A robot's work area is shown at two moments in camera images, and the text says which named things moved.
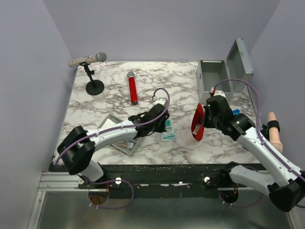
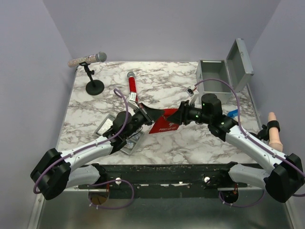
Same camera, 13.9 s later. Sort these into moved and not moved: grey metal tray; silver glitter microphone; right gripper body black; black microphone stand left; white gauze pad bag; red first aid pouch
Moved: red first aid pouch; right gripper body black
Not moved: silver glitter microphone; white gauze pad bag; black microphone stand left; grey metal tray
